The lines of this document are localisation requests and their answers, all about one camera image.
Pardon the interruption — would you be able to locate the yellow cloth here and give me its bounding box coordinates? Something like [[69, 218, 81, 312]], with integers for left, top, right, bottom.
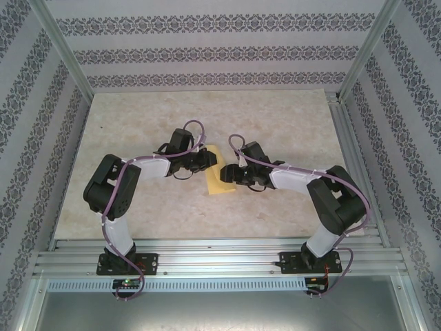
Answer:
[[203, 144, 237, 197]]

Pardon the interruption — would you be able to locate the grey metal sheet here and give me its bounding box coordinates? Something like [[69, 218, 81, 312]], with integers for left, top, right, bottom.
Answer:
[[34, 289, 418, 331]]

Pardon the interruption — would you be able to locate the small circuit board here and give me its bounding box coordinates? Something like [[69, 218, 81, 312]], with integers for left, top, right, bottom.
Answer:
[[112, 279, 141, 290], [305, 277, 328, 292]]

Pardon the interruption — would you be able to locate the purple cable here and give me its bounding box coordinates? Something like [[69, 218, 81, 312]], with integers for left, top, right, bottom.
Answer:
[[101, 119, 207, 303], [228, 134, 371, 299]]

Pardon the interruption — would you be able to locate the long aluminium mounting rail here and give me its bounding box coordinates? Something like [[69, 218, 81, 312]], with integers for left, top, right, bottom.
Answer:
[[31, 237, 411, 279]]

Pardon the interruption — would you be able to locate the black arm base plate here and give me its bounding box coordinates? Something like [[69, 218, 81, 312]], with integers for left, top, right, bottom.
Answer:
[[279, 250, 342, 275], [97, 253, 159, 277]]

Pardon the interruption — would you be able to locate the aluminium side rail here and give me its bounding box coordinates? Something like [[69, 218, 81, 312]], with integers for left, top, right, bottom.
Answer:
[[325, 91, 392, 248]]

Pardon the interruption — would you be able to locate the slotted grey cable duct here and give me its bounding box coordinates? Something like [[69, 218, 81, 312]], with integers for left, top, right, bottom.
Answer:
[[46, 277, 309, 292]]

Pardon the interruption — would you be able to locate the aluminium frame post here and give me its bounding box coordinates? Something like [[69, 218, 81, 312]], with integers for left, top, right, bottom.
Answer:
[[337, 0, 402, 103], [28, 0, 96, 101]]

